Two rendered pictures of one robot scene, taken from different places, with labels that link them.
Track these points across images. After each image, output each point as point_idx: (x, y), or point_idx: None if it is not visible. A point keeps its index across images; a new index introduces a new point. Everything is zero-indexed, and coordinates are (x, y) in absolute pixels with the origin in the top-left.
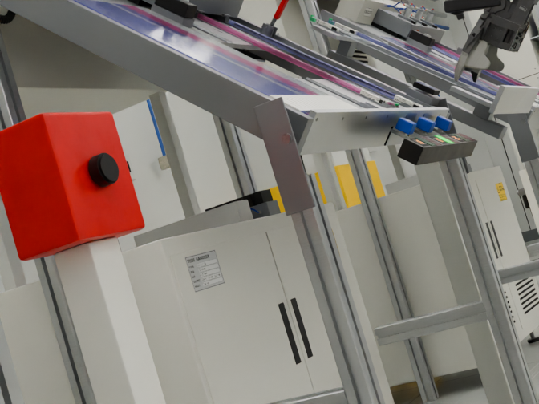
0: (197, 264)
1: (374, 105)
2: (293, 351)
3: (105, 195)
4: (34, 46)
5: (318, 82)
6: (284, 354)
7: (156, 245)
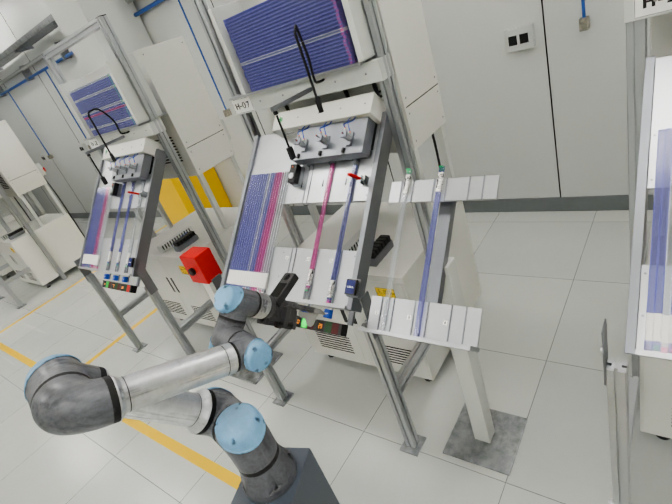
0: None
1: (300, 282)
2: (344, 318)
3: (196, 275)
4: None
5: (295, 254)
6: (337, 316)
7: None
